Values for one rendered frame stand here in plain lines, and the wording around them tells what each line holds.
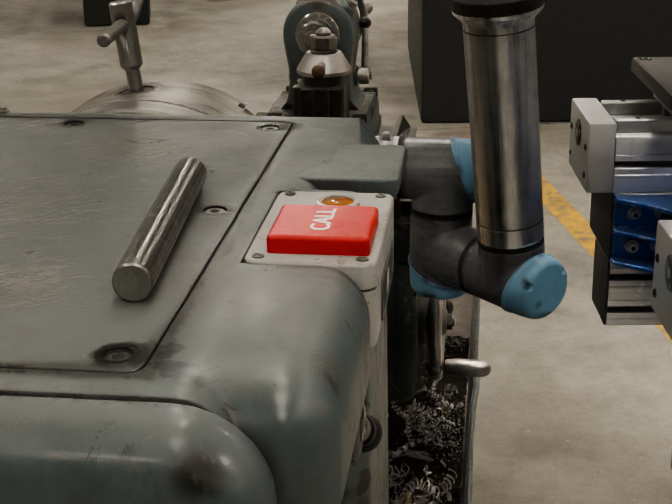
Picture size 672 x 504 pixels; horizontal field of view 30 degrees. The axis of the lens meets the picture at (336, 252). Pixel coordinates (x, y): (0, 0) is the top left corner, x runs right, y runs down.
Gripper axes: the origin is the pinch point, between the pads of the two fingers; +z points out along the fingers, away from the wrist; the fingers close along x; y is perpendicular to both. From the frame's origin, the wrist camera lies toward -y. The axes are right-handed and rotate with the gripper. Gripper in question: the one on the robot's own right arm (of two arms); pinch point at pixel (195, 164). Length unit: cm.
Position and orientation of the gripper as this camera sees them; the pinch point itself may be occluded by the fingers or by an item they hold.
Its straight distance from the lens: 152.7
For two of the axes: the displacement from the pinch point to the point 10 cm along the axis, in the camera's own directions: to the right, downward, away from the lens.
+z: -9.9, -0.4, 1.1
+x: 0.0, -9.4, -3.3
